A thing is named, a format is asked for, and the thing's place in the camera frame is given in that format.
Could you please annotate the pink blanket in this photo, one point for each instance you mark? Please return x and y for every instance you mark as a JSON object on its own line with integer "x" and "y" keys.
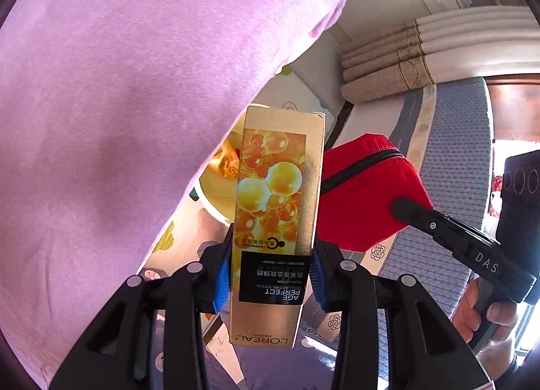
{"x": 126, "y": 120}

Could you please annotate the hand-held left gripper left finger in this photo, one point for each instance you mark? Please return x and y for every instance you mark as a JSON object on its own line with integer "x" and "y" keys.
{"x": 222, "y": 286}

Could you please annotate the red zipper pouch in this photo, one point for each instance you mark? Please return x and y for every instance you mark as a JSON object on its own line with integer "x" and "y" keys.
{"x": 367, "y": 204}

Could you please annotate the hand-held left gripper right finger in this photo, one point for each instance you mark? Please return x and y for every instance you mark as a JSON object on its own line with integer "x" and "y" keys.
{"x": 317, "y": 286}

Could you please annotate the reddish wooden furniture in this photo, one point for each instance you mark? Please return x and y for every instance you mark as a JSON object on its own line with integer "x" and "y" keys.
{"x": 514, "y": 107}

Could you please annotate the grey quilted mattress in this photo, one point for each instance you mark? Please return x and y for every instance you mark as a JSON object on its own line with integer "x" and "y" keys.
{"x": 455, "y": 153}

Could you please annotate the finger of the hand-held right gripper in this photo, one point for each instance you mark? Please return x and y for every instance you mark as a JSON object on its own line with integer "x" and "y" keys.
{"x": 434, "y": 225}

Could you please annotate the person's right hand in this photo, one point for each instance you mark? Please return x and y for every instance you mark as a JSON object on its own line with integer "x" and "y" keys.
{"x": 502, "y": 315}

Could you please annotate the gold cosmetic box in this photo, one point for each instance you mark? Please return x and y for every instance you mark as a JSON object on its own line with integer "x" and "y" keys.
{"x": 274, "y": 187}

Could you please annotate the stack of folded beige blankets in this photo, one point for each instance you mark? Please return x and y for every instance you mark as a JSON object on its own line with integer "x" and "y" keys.
{"x": 379, "y": 65}

